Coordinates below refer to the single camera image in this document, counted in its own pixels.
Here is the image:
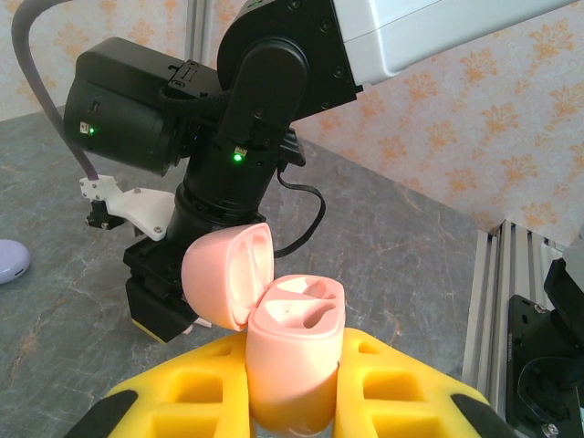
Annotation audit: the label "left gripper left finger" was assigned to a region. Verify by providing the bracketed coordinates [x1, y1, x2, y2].
[63, 328, 253, 438]

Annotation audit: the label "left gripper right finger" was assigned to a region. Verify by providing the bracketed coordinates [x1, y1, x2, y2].
[331, 326, 519, 438]

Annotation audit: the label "pink wireless earbud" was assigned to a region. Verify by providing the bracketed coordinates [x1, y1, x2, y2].
[184, 316, 214, 338]

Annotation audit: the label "pink earbud charging case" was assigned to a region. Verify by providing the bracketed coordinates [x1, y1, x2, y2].
[181, 222, 345, 434]

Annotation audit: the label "purple earbud charging case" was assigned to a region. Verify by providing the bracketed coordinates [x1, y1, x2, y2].
[0, 238, 32, 286]

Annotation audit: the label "aluminium mounting beam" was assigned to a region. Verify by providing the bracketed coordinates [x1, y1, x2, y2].
[460, 218, 569, 398]

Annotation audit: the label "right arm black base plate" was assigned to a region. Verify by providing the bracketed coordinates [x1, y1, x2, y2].
[505, 294, 584, 438]

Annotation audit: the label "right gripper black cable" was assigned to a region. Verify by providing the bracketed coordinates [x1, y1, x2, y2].
[272, 167, 328, 260]

